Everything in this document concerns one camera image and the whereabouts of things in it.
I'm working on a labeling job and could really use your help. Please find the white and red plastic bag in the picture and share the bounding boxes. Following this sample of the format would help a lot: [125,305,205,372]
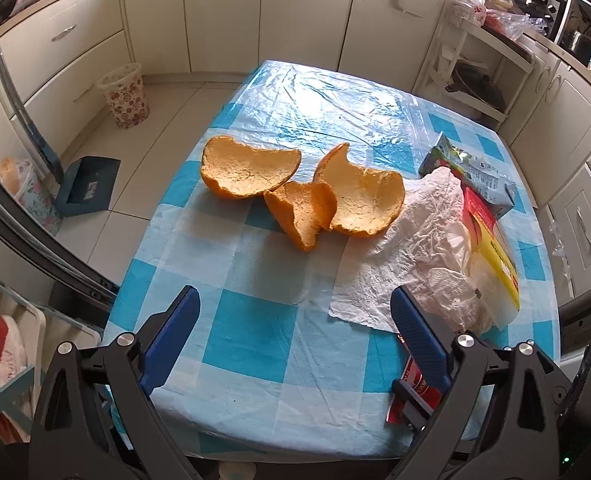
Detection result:
[458,0,487,26]

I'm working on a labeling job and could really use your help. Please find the metal pot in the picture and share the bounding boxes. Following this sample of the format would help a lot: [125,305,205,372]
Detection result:
[568,30,591,61]

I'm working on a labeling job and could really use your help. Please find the white paper towel sheet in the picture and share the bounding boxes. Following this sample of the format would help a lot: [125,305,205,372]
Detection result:
[328,166,476,333]

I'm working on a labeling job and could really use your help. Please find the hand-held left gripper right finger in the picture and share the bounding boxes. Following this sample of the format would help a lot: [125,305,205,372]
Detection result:
[390,285,573,480]

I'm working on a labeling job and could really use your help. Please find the black pan with lid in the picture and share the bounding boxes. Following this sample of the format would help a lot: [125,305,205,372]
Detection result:
[444,61,506,112]

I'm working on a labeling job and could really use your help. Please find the cream kitchen cabinets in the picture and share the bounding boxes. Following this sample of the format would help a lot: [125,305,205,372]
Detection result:
[0,0,591,311]

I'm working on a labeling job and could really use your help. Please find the small curled orange peel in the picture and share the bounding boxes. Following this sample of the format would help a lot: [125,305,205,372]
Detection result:
[264,181,338,252]

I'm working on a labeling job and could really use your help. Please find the blue checkered tablecloth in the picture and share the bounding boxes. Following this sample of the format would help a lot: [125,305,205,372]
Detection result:
[98,59,561,461]

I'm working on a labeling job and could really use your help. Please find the large orange peel piece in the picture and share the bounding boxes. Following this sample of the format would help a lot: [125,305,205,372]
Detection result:
[200,135,302,200]

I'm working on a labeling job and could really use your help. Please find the blue dustpan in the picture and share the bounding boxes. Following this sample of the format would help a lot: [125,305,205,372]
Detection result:
[55,156,122,218]

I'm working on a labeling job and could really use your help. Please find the small clear plastic bag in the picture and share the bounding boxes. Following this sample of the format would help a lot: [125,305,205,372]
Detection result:
[549,220,572,262]

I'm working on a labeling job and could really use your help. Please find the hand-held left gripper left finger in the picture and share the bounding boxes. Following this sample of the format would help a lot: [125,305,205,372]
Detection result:
[28,285,201,480]

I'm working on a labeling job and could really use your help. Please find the floral bag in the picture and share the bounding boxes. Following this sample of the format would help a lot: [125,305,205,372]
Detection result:
[0,156,61,236]

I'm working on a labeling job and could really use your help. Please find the red snack packet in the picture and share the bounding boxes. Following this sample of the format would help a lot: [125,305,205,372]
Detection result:
[385,335,443,426]

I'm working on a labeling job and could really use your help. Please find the countertop oven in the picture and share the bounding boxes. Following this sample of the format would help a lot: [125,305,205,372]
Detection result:
[505,0,576,43]

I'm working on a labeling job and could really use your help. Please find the red and yellow box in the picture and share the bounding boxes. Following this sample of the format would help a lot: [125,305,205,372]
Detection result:
[461,186,521,328]

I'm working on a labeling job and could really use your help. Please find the floral waste basket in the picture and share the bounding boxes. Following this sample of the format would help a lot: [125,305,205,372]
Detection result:
[98,62,151,129]

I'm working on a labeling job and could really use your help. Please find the green and blue milk carton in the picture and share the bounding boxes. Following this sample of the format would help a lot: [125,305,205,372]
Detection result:
[418,131,517,219]

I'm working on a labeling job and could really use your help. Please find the jagged orange peel piece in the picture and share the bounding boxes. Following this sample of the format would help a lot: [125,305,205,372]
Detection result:
[314,142,406,237]

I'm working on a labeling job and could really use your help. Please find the white shelf rack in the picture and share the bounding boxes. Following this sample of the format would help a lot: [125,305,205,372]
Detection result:
[415,2,536,123]

